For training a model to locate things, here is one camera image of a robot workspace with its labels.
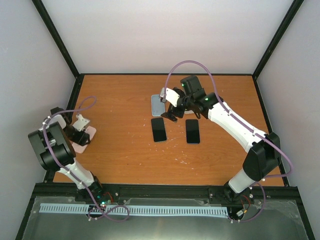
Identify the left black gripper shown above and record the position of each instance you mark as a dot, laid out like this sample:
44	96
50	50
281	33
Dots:
81	139

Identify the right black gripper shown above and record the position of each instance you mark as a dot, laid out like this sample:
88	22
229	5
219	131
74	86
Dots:
169	115

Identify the pink phone case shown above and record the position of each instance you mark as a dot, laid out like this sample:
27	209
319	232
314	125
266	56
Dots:
79	149

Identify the light blue phone case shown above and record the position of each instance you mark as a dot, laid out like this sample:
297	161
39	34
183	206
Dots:
157	106

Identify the white translucent phone case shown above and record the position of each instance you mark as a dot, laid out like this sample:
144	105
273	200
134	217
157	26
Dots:
188	112

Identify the blue phone black screen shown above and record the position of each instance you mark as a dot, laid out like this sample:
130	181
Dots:
192	131

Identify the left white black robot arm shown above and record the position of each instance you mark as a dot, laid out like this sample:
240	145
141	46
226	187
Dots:
56	145

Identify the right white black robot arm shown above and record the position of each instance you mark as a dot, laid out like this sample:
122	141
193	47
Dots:
262	149

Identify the metal front plate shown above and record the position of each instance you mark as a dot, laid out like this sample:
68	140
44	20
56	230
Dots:
277	220

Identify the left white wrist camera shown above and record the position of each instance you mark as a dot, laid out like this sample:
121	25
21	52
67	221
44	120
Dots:
81	123

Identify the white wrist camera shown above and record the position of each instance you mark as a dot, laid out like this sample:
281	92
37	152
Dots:
81	123
169	95

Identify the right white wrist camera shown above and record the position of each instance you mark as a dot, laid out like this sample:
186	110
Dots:
169	95

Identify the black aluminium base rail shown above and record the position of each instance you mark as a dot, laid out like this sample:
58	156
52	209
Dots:
122	192

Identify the light blue cable duct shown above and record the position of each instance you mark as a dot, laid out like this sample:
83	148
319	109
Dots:
137	210

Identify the left black frame post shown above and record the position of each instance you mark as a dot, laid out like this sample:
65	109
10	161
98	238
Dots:
47	20

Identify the black frame post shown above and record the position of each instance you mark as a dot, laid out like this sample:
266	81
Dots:
285	23
47	20

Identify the right black frame post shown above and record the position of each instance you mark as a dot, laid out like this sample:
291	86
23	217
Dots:
285	23

